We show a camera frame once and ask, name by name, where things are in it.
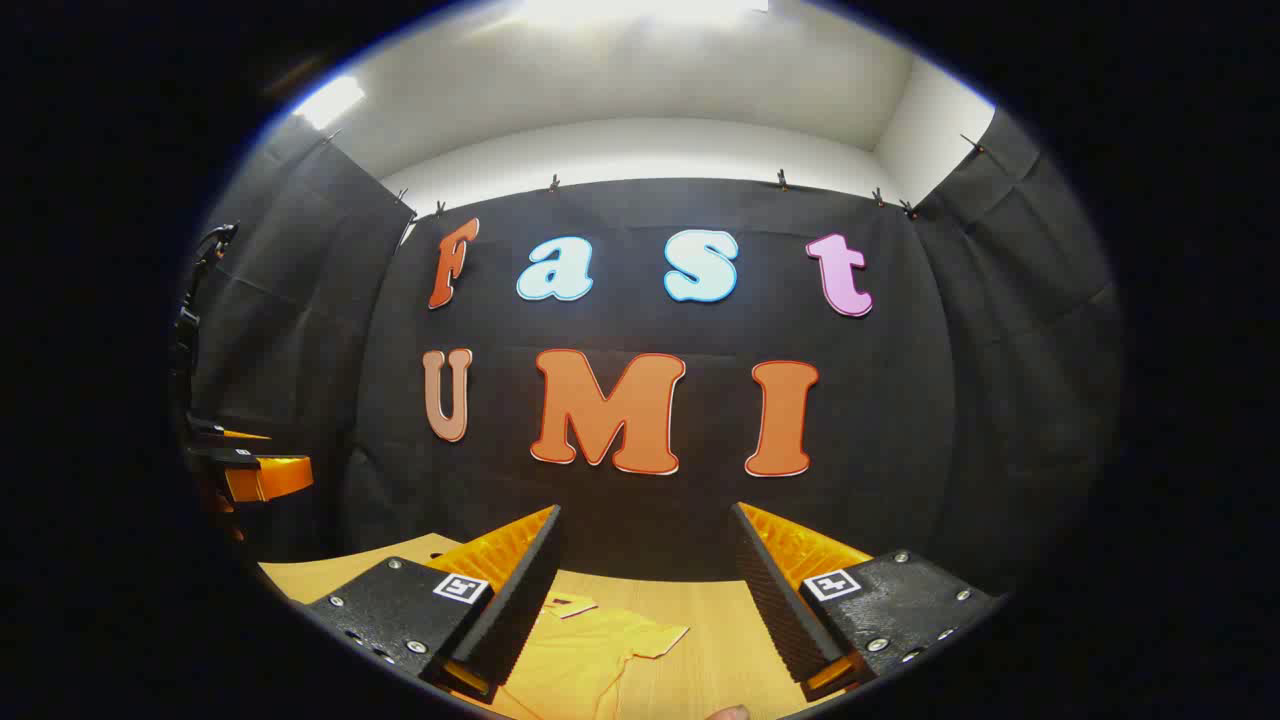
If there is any row of black backdrop clips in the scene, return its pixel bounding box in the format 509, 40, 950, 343
320, 128, 991, 221

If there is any orange T-shirt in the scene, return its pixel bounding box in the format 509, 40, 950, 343
490, 592, 691, 720

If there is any black backdrop cloth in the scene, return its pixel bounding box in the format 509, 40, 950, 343
185, 105, 1126, 601

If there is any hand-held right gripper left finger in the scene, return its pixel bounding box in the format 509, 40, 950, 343
303, 505, 562, 704

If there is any ceiling light panel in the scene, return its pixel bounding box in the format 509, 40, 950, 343
515, 0, 773, 25
294, 75, 367, 131

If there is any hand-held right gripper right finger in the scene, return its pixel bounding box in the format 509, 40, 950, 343
730, 502, 1003, 704

